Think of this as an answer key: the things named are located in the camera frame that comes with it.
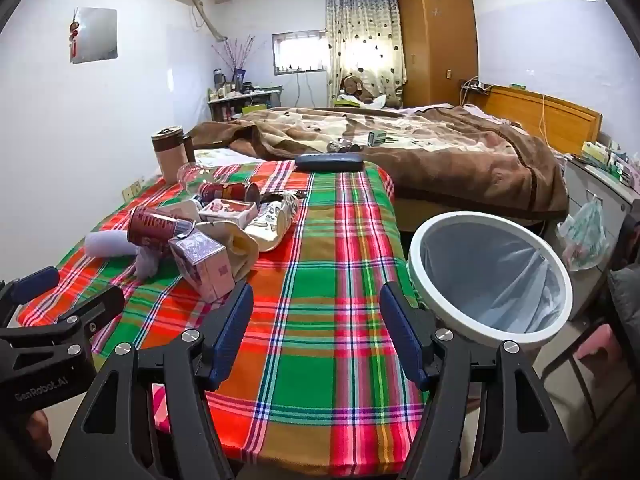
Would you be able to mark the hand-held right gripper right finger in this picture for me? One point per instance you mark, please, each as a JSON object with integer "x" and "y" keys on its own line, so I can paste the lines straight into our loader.
{"x": 400, "y": 335}

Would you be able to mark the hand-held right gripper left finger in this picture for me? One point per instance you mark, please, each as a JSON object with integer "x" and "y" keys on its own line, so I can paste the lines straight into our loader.
{"x": 232, "y": 330}

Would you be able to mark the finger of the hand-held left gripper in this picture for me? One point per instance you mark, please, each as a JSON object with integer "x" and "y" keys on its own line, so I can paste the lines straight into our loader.
{"x": 95, "y": 305}
{"x": 35, "y": 282}

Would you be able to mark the white foam sheet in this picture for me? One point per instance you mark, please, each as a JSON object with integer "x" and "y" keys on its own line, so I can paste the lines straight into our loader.
{"x": 107, "y": 244}

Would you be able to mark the pink purple carton box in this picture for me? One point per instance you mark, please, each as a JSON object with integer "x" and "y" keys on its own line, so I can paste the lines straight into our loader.
{"x": 205, "y": 270}

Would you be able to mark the cream paper bag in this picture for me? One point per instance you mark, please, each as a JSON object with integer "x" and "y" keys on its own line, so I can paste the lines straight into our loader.
{"x": 242, "y": 252}

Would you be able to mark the red drink can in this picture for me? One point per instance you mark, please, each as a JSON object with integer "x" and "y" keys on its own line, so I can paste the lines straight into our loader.
{"x": 152, "y": 227}
{"x": 230, "y": 192}

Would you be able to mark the white round trash bin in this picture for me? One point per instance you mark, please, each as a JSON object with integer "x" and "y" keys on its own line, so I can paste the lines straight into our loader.
{"x": 500, "y": 334}

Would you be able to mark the pale plastic bin liner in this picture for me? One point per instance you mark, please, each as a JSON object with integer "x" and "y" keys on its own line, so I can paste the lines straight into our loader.
{"x": 480, "y": 270}

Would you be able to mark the cream bag with green arrows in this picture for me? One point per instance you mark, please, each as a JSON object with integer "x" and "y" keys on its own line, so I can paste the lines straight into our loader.
{"x": 270, "y": 225}

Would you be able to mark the pale pink carton box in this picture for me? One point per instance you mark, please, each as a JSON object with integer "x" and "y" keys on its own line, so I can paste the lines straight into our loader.
{"x": 227, "y": 210}

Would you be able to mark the clear glass jar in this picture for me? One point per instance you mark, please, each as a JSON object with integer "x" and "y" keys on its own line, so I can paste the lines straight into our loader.
{"x": 192, "y": 177}

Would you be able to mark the plaid bed cloth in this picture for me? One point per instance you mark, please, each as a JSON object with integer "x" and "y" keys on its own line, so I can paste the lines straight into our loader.
{"x": 320, "y": 260}

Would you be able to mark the brown insulated tumbler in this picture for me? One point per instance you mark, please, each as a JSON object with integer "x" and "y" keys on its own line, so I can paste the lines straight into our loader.
{"x": 167, "y": 157}

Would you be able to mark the floral bed sheet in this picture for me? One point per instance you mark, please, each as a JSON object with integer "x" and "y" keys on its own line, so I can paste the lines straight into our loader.
{"x": 220, "y": 155}

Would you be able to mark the brown patterned blanket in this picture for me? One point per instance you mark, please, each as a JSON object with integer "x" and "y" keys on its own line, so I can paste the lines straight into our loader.
{"x": 450, "y": 160}

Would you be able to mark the dark brown cup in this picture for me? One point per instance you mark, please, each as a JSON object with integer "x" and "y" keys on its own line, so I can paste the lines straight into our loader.
{"x": 189, "y": 149}

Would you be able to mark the dark blue glasses case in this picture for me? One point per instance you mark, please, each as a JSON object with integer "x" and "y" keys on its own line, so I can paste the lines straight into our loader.
{"x": 330, "y": 162}

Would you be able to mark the pink stool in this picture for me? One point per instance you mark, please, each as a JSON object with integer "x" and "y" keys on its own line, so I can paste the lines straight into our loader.
{"x": 597, "y": 340}

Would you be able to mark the green and white small box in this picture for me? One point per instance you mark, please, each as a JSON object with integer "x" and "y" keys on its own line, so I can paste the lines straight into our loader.
{"x": 377, "y": 137}

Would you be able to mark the hanging printed plastic bag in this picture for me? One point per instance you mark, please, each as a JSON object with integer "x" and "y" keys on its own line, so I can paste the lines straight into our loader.
{"x": 585, "y": 235}

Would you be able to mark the cluttered side table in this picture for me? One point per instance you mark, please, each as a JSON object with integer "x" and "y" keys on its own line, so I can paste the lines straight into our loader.
{"x": 240, "y": 105}

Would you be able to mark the grey chair cushion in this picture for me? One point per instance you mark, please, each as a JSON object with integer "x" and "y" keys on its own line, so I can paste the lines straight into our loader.
{"x": 627, "y": 300}

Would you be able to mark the grey nightstand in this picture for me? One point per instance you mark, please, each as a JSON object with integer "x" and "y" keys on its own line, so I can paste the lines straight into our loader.
{"x": 585, "y": 185}

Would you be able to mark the black chair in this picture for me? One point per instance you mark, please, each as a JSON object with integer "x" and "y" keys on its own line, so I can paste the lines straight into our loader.
{"x": 627, "y": 240}

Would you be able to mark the brown teddy bear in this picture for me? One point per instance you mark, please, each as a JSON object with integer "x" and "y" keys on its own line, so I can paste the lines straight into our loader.
{"x": 352, "y": 85}

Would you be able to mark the power strip with plugs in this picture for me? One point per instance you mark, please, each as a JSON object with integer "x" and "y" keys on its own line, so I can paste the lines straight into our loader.
{"x": 477, "y": 86}

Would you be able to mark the wooden headboard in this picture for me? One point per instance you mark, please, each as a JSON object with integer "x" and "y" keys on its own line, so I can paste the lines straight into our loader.
{"x": 550, "y": 110}

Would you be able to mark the pile of medicine boxes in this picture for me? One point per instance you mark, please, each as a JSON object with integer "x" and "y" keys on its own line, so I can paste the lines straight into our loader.
{"x": 600, "y": 152}

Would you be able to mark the purple flower branches in vase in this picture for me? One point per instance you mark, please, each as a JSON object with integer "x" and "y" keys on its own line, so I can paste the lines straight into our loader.
{"x": 237, "y": 57}

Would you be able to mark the small window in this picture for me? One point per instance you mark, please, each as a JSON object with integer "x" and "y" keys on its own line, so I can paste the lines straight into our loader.
{"x": 300, "y": 52}

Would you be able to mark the wooden wardrobe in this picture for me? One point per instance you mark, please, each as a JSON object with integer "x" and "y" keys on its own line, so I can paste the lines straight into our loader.
{"x": 435, "y": 35}

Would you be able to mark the air conditioner pipe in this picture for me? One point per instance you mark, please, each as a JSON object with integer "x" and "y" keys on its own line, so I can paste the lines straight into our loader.
{"x": 205, "y": 17}

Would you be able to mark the heart patterned curtain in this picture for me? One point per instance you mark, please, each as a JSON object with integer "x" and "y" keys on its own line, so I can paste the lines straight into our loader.
{"x": 360, "y": 25}

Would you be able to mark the yellow wall socket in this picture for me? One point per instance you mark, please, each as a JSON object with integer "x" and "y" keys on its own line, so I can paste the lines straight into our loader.
{"x": 131, "y": 191}

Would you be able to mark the silver wall panel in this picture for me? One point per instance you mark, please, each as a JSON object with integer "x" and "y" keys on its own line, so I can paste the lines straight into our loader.
{"x": 95, "y": 35}

